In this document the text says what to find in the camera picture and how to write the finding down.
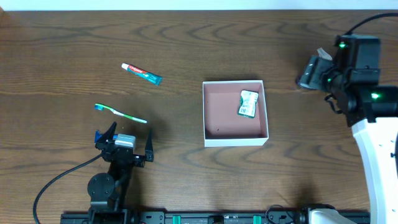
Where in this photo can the red green toothpaste tube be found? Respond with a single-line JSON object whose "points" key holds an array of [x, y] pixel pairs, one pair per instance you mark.
{"points": [[150, 77]]}

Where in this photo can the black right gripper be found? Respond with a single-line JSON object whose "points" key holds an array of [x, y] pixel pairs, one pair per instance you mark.
{"points": [[314, 72]]}

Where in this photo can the green white toothbrush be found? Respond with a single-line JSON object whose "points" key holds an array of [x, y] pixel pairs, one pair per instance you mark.
{"points": [[102, 107]]}

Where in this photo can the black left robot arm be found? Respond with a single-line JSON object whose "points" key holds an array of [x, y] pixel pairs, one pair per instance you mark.
{"points": [[108, 190]]}

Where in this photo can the small blue object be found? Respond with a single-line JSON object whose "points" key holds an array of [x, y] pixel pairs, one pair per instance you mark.
{"points": [[98, 135]]}

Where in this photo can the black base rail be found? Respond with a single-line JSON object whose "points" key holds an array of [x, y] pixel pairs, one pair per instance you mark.
{"points": [[274, 216]]}

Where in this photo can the clear blue pump bottle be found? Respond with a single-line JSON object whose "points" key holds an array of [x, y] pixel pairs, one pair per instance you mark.
{"points": [[323, 54]]}

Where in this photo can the white box pink interior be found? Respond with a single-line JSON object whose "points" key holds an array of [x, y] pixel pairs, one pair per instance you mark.
{"points": [[226, 122]]}

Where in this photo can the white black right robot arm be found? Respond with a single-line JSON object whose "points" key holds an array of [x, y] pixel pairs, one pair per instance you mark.
{"points": [[371, 113]]}

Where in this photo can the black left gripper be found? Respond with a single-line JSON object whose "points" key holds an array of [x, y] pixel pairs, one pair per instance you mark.
{"points": [[125, 152]]}

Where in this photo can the green white small packet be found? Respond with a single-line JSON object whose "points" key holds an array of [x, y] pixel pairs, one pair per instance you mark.
{"points": [[247, 104]]}

